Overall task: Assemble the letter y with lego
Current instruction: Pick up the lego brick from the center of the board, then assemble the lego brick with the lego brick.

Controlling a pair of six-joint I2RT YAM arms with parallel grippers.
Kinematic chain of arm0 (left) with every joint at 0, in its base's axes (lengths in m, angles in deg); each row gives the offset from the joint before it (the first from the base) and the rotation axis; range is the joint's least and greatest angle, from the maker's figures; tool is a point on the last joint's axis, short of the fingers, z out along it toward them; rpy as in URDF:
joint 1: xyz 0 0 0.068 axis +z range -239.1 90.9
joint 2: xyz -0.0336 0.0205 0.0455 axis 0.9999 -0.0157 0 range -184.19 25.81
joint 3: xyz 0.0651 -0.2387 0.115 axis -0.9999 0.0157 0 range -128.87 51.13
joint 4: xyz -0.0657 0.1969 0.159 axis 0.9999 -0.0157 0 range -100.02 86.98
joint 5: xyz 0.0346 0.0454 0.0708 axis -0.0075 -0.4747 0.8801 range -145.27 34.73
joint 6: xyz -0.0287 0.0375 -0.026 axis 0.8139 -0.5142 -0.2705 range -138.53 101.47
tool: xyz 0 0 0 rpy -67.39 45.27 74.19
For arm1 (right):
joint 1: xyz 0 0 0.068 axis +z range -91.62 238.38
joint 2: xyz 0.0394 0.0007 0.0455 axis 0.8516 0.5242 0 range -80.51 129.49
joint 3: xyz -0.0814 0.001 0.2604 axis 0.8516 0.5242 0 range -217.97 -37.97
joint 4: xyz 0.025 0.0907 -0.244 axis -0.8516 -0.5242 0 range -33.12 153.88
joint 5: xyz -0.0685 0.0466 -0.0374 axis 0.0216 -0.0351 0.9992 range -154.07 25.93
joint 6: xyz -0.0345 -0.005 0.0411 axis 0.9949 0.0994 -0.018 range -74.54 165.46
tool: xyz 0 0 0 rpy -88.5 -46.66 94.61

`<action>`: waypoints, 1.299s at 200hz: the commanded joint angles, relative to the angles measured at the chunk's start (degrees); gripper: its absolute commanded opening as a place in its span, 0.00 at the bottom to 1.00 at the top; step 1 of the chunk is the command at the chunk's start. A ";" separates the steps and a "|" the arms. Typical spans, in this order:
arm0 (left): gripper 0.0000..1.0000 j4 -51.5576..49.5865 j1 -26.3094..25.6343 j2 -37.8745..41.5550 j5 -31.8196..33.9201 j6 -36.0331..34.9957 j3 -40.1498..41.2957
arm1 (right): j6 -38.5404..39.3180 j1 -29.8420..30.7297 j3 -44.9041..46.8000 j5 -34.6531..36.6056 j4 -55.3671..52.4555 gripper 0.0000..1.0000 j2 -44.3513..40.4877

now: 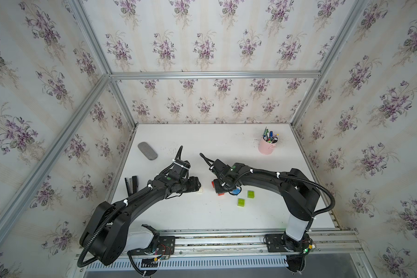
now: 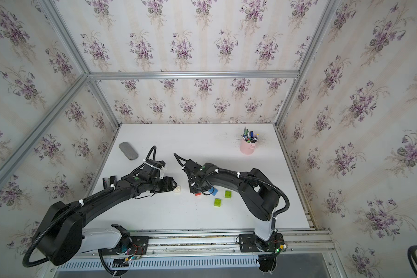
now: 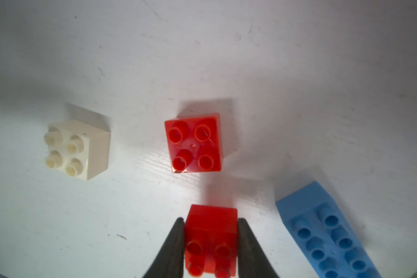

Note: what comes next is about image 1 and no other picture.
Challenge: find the red lego brick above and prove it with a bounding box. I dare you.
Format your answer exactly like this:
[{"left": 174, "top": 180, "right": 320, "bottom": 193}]
[{"left": 212, "top": 179, "right": 226, "bottom": 196}]

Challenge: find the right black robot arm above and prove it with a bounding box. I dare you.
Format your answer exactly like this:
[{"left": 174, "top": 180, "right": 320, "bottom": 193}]
[{"left": 206, "top": 159, "right": 335, "bottom": 242}]

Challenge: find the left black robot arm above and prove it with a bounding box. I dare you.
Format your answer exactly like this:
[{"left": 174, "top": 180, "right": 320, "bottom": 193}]
[{"left": 77, "top": 159, "right": 200, "bottom": 268}]

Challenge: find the grey oval eraser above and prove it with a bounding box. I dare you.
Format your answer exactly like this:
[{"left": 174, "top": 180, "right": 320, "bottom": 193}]
[{"left": 137, "top": 141, "right": 158, "bottom": 161}]

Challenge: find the black stapler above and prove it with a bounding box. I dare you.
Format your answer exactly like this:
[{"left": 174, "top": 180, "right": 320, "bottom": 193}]
[{"left": 125, "top": 176, "right": 138, "bottom": 196}]

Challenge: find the pink pen cup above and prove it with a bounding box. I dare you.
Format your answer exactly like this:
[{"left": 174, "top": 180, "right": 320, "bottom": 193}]
[{"left": 258, "top": 136, "right": 278, "bottom": 155}]

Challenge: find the aluminium mounting rail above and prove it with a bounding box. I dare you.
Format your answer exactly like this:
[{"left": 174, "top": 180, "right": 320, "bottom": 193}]
[{"left": 118, "top": 227, "right": 364, "bottom": 258}]

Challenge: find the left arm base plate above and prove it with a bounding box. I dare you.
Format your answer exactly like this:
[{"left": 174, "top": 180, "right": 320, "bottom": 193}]
[{"left": 130, "top": 236, "right": 176, "bottom": 259}]

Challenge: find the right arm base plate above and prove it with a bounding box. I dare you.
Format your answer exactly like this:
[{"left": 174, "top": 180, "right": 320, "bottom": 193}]
[{"left": 263, "top": 233, "right": 313, "bottom": 255}]

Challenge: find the white vented cable duct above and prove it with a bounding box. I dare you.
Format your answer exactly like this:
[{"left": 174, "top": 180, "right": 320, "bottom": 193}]
[{"left": 85, "top": 255, "right": 289, "bottom": 272}]

